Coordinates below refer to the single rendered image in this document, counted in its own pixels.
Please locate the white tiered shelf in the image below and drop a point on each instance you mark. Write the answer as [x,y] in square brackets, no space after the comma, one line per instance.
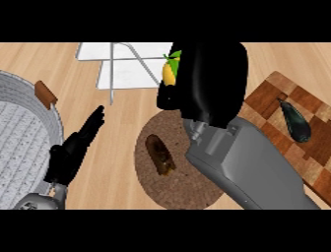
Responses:
[124,65]

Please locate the checkered wooden cutting board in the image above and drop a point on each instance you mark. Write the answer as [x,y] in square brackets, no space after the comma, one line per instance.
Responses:
[318,138]

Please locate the yellow lemon with green leaf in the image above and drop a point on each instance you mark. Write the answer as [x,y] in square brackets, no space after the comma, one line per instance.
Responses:
[169,70]

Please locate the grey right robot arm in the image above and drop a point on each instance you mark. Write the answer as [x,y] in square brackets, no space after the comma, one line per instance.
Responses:
[249,164]

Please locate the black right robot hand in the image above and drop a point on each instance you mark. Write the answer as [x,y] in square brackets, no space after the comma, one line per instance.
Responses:
[211,82]

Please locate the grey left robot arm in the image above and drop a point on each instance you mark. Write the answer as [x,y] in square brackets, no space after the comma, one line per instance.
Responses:
[41,200]

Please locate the round brown cork placemat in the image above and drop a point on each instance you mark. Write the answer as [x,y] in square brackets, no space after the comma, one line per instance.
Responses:
[181,183]

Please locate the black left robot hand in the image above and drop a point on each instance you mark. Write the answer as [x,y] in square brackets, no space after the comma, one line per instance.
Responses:
[75,144]

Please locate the grey woven basket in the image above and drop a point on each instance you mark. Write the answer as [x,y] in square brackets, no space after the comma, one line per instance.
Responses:
[8,138]

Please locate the dark green eggplant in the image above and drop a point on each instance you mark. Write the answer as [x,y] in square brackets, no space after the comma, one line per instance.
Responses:
[294,123]

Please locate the brown oblong potato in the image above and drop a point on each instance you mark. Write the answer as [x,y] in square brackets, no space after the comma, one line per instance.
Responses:
[159,154]

